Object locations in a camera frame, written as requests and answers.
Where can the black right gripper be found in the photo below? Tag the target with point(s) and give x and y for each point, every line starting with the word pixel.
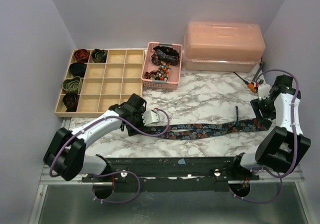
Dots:
pixel 261 112

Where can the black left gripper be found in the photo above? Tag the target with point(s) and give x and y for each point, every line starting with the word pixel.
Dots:
pixel 141 127

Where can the navy floral tie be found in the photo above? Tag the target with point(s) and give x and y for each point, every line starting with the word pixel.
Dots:
pixel 196 131

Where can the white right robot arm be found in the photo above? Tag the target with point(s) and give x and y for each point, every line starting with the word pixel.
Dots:
pixel 285 145

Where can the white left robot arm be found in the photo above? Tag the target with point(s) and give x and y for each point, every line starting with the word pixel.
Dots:
pixel 66 154

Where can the wooden compartment tray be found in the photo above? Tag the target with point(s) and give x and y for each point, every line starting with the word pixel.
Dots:
pixel 105 84

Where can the colourful patterned tie in basket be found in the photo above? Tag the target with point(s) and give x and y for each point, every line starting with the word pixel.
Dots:
pixel 161 74

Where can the pink plastic basket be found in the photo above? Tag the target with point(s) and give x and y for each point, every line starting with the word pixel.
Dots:
pixel 174 77

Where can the dark red rolled tie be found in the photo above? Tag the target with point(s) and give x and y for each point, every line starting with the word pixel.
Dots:
pixel 71 100

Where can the green dark rolled tie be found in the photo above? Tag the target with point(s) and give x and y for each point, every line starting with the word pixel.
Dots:
pixel 99 55

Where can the olive green rolled tie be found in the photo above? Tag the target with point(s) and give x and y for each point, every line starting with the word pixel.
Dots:
pixel 72 85

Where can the dark floral tie in basket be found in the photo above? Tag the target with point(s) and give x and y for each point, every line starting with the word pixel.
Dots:
pixel 165 54

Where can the navy rolled tie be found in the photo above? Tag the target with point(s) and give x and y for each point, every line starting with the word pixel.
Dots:
pixel 78 69

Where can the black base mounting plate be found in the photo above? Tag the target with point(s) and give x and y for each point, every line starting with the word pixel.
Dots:
pixel 176 174

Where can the red black rolled tie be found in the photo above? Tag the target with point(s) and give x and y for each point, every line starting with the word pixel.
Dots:
pixel 81 55

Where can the pink translucent storage box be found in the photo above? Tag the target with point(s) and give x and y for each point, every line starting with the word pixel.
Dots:
pixel 222 46

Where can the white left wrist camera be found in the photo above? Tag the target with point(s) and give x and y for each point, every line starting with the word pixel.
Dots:
pixel 151 117

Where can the aluminium rail frame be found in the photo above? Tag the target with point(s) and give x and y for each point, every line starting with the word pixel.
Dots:
pixel 274 202

